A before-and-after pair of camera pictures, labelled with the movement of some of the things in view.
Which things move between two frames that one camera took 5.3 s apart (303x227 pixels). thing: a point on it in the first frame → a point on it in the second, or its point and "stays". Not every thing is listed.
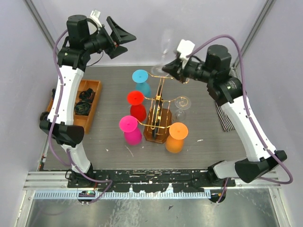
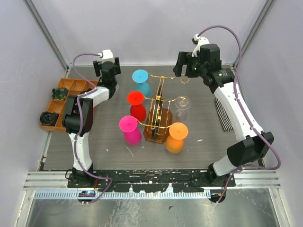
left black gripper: [119, 35] → [98, 67]
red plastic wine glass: [135, 99] stays
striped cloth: [227, 124] stays
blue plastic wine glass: [140, 76] stays
